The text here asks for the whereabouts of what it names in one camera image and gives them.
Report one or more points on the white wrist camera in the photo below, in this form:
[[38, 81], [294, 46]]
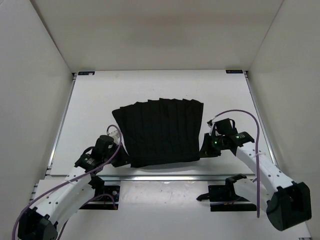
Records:
[[115, 135], [212, 125]]

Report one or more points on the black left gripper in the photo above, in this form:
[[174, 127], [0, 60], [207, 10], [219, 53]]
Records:
[[124, 158]]

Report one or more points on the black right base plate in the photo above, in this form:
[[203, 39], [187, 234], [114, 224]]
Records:
[[223, 198]]

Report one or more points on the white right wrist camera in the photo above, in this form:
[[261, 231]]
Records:
[[212, 125]]

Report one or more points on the dark corner label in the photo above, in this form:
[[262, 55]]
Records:
[[234, 71], [86, 73]]

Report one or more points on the black pleated skirt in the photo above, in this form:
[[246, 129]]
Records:
[[163, 131]]

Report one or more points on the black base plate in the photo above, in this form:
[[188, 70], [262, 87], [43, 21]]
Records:
[[106, 197], [223, 198]]

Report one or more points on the dark right corner label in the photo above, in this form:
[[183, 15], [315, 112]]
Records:
[[234, 71]]

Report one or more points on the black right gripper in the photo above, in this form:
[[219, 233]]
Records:
[[206, 151]]

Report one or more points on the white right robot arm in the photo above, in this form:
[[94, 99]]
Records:
[[285, 202]]

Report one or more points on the dark left corner label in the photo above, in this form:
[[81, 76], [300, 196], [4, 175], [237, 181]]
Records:
[[86, 73]]

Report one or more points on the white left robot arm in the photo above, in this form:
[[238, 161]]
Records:
[[46, 216]]

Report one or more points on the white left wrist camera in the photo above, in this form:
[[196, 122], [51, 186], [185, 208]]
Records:
[[115, 135]]

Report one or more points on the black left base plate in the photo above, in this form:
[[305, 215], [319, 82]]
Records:
[[106, 197]]

